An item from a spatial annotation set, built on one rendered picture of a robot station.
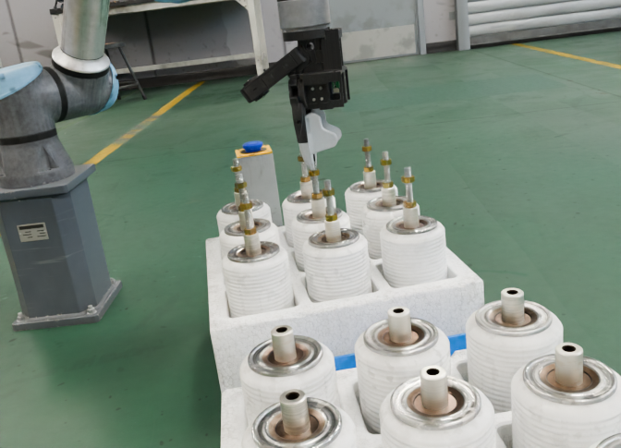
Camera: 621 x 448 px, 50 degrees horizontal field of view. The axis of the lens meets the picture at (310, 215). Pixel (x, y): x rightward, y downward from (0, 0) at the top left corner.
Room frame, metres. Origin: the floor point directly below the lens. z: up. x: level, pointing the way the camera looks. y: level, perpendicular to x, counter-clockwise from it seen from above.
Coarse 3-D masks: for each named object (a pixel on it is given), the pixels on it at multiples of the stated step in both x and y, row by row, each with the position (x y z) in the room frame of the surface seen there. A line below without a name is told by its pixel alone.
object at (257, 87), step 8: (296, 48) 1.00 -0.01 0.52; (288, 56) 1.00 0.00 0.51; (296, 56) 1.00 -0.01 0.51; (280, 64) 1.01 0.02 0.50; (288, 64) 1.00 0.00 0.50; (296, 64) 1.01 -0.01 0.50; (264, 72) 1.01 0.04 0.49; (272, 72) 1.01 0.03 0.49; (280, 72) 1.01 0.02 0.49; (288, 72) 1.01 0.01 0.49; (248, 80) 1.03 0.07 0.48; (256, 80) 1.02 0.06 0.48; (264, 80) 1.01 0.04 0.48; (272, 80) 1.01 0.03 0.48; (248, 88) 1.02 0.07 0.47; (256, 88) 1.02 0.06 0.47; (264, 88) 1.01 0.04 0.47; (248, 96) 1.02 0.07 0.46; (256, 96) 1.02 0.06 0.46; (264, 96) 1.04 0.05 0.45
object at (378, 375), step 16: (368, 352) 0.58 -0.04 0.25; (432, 352) 0.56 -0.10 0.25; (448, 352) 0.58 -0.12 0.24; (368, 368) 0.57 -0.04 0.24; (384, 368) 0.56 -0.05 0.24; (400, 368) 0.55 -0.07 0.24; (416, 368) 0.55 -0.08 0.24; (448, 368) 0.58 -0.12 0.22; (368, 384) 0.57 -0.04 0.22; (384, 384) 0.56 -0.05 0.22; (368, 400) 0.58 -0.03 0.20; (368, 416) 0.58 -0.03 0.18
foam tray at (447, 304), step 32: (288, 256) 1.05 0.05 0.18; (448, 256) 0.96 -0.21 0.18; (224, 288) 0.94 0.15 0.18; (384, 288) 0.87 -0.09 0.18; (416, 288) 0.86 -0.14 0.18; (448, 288) 0.85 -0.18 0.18; (480, 288) 0.86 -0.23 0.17; (224, 320) 0.84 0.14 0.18; (256, 320) 0.82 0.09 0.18; (288, 320) 0.82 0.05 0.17; (320, 320) 0.83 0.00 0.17; (352, 320) 0.83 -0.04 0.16; (448, 320) 0.85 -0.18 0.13; (224, 352) 0.81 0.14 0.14; (352, 352) 0.83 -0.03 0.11; (224, 384) 0.81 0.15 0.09
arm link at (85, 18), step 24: (72, 0) 1.36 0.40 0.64; (96, 0) 1.36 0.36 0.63; (72, 24) 1.37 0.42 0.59; (96, 24) 1.38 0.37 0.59; (72, 48) 1.39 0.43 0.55; (96, 48) 1.40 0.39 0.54; (72, 72) 1.39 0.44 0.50; (96, 72) 1.41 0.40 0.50; (72, 96) 1.39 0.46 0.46; (96, 96) 1.43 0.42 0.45
